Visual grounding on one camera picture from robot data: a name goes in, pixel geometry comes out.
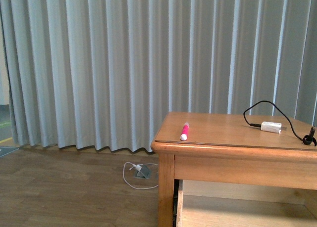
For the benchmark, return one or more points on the white charger adapter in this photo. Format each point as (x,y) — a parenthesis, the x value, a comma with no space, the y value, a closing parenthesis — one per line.
(272,127)

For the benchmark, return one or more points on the grey pleated curtain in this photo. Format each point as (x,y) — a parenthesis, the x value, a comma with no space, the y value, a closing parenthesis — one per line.
(105,73)

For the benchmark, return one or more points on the grey floor socket box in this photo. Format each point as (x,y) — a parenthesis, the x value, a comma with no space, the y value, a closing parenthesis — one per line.
(145,173)

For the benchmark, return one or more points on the wooden nightstand cabinet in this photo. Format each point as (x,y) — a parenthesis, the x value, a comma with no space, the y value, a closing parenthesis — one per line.
(225,149)

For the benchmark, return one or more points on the wooden top drawer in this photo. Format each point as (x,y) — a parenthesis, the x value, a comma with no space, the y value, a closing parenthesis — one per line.
(212,204)

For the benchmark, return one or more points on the white floor plug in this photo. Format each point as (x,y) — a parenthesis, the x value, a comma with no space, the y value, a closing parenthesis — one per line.
(136,167)

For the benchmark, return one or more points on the pink marker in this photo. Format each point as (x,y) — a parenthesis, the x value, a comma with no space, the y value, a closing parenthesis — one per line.
(184,133)

